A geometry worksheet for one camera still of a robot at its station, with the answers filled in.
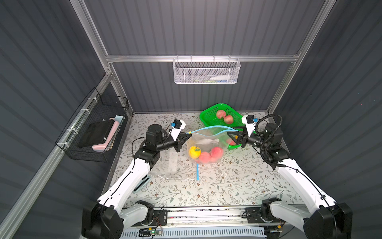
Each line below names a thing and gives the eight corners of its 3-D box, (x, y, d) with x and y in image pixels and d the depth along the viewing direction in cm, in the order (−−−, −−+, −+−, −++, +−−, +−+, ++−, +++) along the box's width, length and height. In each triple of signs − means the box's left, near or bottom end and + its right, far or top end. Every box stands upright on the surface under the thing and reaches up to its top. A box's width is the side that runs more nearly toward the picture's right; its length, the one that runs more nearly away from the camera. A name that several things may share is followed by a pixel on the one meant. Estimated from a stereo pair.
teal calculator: (134, 193, 83) (131, 191, 80) (147, 176, 89) (145, 173, 86) (138, 196, 82) (136, 194, 79) (151, 179, 88) (150, 176, 85)
